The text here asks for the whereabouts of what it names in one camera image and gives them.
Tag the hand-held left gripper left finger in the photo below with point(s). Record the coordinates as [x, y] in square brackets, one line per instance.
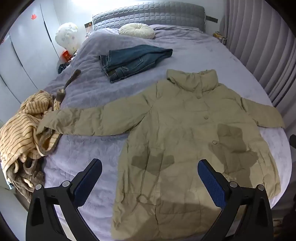
[89, 179]

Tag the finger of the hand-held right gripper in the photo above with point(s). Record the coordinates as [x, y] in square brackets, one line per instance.
[293, 141]

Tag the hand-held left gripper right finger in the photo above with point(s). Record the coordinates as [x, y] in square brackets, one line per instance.
[211, 180]

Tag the khaki puffer jacket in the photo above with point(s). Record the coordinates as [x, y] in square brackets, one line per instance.
[185, 139]

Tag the lavender plush bed blanket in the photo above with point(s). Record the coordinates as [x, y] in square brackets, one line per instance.
[104, 97]

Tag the yellow striped fleece robe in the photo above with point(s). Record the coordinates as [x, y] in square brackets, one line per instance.
[20, 129]

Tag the grey pleated curtain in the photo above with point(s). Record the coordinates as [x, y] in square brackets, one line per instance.
[259, 34]

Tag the dark patterned bag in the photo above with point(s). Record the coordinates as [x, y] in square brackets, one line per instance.
[62, 67]

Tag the blue denim jeans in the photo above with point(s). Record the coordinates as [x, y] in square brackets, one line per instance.
[129, 62]

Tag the small red box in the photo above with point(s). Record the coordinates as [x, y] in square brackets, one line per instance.
[66, 56]

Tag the yellow boxes on nightstand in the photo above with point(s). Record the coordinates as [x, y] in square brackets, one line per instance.
[217, 35]

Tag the white printed plastic bag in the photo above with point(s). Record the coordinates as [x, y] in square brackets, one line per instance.
[67, 37]

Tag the white wardrobe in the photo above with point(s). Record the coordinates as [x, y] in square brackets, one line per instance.
[27, 46]

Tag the round cream pleated cushion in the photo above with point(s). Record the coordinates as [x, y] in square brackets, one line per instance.
[136, 30]

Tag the grey quilted headboard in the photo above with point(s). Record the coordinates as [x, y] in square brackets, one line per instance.
[148, 11]

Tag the dark wall strip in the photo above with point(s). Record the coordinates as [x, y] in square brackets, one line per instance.
[211, 19]

